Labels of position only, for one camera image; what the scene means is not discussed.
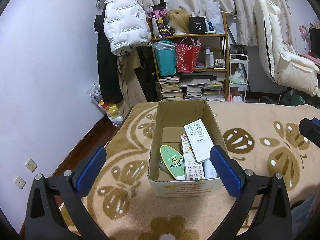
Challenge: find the white TV remote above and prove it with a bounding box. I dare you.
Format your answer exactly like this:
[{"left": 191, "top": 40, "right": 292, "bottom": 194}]
[{"left": 181, "top": 134, "right": 205, "bottom": 180}]

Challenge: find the upper wall socket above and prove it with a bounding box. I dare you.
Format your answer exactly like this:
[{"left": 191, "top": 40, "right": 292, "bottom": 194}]
[{"left": 25, "top": 158, "right": 37, "bottom": 173}]

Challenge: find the beige trench coat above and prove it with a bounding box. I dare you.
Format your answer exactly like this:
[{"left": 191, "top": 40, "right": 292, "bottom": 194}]
[{"left": 117, "top": 49, "right": 146, "bottom": 117}]

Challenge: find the white rolling cart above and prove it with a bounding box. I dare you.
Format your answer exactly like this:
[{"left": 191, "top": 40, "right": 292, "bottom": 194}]
[{"left": 228, "top": 53, "right": 249, "bottom": 102}]

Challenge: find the silver slim remote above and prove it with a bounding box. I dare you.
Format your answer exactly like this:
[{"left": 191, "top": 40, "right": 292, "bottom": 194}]
[{"left": 202, "top": 160, "right": 217, "bottom": 179}]

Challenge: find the blonde wig on head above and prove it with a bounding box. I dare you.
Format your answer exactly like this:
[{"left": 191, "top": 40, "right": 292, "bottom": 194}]
[{"left": 168, "top": 10, "right": 190, "bottom": 35}]

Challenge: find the wall socket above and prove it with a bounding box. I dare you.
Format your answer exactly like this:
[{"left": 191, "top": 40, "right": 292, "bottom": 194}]
[
  {"left": 25, "top": 158, "right": 37, "bottom": 173},
  {"left": 14, "top": 176, "right": 26, "bottom": 189}
]

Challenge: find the lower wall socket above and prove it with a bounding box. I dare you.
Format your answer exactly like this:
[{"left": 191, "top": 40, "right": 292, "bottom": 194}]
[{"left": 14, "top": 176, "right": 26, "bottom": 189}]

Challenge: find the plastic bag of toys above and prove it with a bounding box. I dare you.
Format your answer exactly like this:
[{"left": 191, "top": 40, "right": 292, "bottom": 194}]
[{"left": 87, "top": 83, "right": 124, "bottom": 127}]

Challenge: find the black hanging coat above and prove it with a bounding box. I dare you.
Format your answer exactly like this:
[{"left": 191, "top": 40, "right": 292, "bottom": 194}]
[{"left": 94, "top": 15, "right": 123, "bottom": 104}]

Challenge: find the beige patterned carpet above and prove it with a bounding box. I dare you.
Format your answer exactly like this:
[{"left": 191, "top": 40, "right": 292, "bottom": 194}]
[{"left": 82, "top": 102, "right": 319, "bottom": 239}]

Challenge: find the teal gift bag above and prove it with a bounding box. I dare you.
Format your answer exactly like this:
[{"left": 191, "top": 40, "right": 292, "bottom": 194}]
[{"left": 151, "top": 40, "right": 176, "bottom": 77}]

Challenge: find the wooden shelf unit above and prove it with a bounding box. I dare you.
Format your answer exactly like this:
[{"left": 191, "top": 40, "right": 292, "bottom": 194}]
[{"left": 148, "top": 8, "right": 229, "bottom": 100}]

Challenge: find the right stack of books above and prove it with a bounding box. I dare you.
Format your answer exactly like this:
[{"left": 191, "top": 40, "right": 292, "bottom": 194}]
[{"left": 179, "top": 71, "right": 226, "bottom": 101}]

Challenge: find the stack of books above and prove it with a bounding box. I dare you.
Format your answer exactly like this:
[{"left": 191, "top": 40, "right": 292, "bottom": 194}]
[
  {"left": 179, "top": 71, "right": 226, "bottom": 101},
  {"left": 159, "top": 75, "right": 184, "bottom": 100}
]

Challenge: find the white power charger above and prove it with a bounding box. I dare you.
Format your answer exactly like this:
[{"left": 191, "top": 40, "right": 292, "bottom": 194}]
[{"left": 158, "top": 159, "right": 169, "bottom": 174}]

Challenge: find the cardboard box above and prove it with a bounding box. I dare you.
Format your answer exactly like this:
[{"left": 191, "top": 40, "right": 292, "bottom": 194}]
[{"left": 148, "top": 100, "right": 227, "bottom": 197}]

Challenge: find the white air conditioner remote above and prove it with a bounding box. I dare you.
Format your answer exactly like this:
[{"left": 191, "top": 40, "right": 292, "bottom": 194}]
[{"left": 184, "top": 119, "right": 214, "bottom": 163}]

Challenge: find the red gift bag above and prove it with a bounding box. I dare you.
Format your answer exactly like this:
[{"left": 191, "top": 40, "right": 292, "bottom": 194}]
[{"left": 175, "top": 36, "right": 202, "bottom": 73}]

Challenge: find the black box marked 40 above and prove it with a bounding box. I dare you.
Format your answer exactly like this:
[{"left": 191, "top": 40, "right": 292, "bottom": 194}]
[{"left": 189, "top": 17, "right": 207, "bottom": 34}]

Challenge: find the left stack of books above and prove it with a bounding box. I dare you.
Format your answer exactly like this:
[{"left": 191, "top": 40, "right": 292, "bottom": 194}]
[{"left": 159, "top": 75, "right": 184, "bottom": 100}]

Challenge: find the white puffer jacket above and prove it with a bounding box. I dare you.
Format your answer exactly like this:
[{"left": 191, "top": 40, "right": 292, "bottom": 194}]
[{"left": 104, "top": 0, "right": 151, "bottom": 55}]

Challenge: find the yellow green toy skateboard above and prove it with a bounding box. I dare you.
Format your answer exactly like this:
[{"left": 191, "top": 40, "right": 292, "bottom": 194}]
[{"left": 160, "top": 145, "right": 185, "bottom": 180}]

